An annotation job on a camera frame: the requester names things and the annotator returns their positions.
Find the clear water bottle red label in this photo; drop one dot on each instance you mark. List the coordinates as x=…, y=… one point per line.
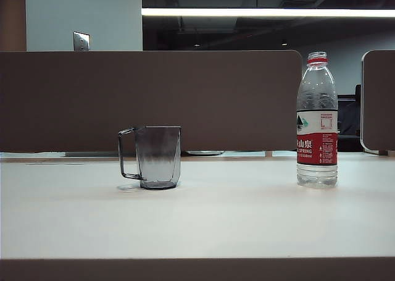
x=317, y=151

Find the grey transparent plastic mug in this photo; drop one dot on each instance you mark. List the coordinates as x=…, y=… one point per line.
x=159, y=157

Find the oval grey partition foot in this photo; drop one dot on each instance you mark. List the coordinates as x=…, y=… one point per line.
x=203, y=152

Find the wide brown desk partition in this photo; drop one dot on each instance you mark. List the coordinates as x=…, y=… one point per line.
x=154, y=98

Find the long ceiling light strip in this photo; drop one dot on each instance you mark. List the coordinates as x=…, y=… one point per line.
x=247, y=12

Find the dark computer monitor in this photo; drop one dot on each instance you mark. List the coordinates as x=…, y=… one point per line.
x=344, y=108

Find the dark office chair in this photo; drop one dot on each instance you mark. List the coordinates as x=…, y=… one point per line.
x=355, y=120

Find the brown partition with white edge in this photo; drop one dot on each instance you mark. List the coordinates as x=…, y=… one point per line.
x=379, y=102

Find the metal wall switch plate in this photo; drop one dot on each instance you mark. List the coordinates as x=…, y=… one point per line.
x=81, y=41

